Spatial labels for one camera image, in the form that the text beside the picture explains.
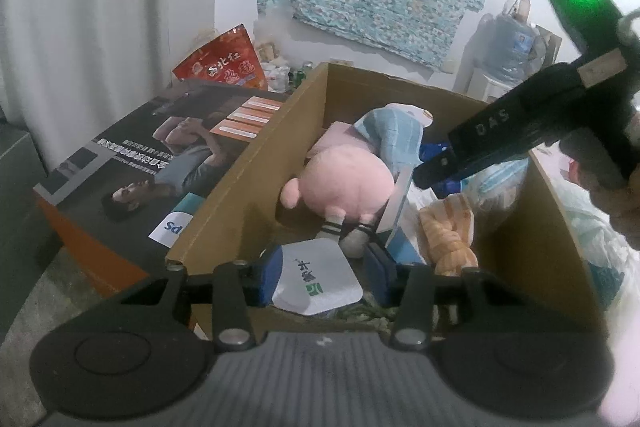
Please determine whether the grey curtain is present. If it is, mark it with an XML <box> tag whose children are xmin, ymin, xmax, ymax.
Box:
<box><xmin>1</xmin><ymin>0</ymin><xmax>215</xmax><ymax>167</ymax></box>

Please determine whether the pink sponge cloth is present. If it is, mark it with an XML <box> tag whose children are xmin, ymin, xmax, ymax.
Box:
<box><xmin>307</xmin><ymin>121</ymin><xmax>362</xmax><ymax>158</ymax></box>

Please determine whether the person's right hand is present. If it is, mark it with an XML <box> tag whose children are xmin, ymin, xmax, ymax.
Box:
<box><xmin>570</xmin><ymin>160</ymin><xmax>640</xmax><ymax>251</ymax></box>

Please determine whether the orange striped cloth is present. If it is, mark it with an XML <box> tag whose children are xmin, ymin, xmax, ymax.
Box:
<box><xmin>419</xmin><ymin>193</ymin><xmax>478</xmax><ymax>277</ymax></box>

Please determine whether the blue water bottle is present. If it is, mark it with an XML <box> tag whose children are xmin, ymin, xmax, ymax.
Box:
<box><xmin>483</xmin><ymin>14</ymin><xmax>536</xmax><ymax>82</ymax></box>

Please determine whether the white water dispenser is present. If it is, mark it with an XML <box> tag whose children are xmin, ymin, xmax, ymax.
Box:
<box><xmin>454</xmin><ymin>68</ymin><xmax>513</xmax><ymax>103</ymax></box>

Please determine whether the red snack bag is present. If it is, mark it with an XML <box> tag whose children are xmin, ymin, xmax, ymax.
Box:
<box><xmin>172</xmin><ymin>25</ymin><xmax>268</xmax><ymax>91</ymax></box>

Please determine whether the pink plush toy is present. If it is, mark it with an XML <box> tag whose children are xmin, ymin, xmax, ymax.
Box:
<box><xmin>280</xmin><ymin>144</ymin><xmax>395</xmax><ymax>259</ymax></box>

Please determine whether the blue white wipes pack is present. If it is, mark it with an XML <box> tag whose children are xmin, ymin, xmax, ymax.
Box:
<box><xmin>431</xmin><ymin>157</ymin><xmax>529</xmax><ymax>219</ymax></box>

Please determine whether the light blue checked towel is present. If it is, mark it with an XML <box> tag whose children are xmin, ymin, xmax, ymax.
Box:
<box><xmin>354</xmin><ymin>103</ymin><xmax>433</xmax><ymax>178</ymax></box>

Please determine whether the brown cardboard box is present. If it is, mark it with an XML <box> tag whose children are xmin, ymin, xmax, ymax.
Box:
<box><xmin>164</xmin><ymin>60</ymin><xmax>609</xmax><ymax>343</ymax></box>

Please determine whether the white green tissue pack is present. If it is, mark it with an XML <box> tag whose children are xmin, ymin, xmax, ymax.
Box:
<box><xmin>272</xmin><ymin>239</ymin><xmax>363</xmax><ymax>317</ymax></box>

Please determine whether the white blue carton box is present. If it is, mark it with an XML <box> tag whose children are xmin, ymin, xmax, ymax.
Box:
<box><xmin>375</xmin><ymin>166</ymin><xmax>425</xmax><ymax>265</ymax></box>

